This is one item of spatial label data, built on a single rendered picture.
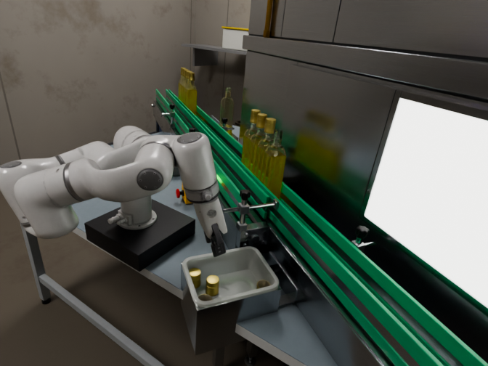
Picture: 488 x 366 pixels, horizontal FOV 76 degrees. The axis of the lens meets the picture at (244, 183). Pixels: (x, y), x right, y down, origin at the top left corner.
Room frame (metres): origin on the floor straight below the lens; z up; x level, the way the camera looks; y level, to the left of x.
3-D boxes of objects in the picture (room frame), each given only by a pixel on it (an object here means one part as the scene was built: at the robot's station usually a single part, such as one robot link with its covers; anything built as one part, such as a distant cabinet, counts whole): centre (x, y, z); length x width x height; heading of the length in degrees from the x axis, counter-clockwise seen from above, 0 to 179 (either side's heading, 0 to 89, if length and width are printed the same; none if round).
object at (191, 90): (1.94, 0.38, 1.02); 0.06 x 0.06 x 0.28; 25
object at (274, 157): (0.94, -0.09, 0.99); 0.06 x 0.06 x 0.21; 24
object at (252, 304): (0.64, -0.01, 0.79); 0.27 x 0.17 x 0.08; 115
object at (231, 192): (1.59, 0.36, 0.93); 1.75 x 0.01 x 0.08; 25
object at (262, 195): (1.62, 0.29, 0.93); 1.75 x 0.01 x 0.08; 25
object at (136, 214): (0.85, 0.35, 0.89); 0.16 x 0.13 x 0.15; 147
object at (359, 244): (0.64, -0.31, 0.94); 0.07 x 0.04 x 0.13; 115
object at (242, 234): (0.78, -0.04, 0.85); 0.09 x 0.04 x 0.07; 115
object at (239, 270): (0.63, 0.01, 0.80); 0.22 x 0.17 x 0.09; 115
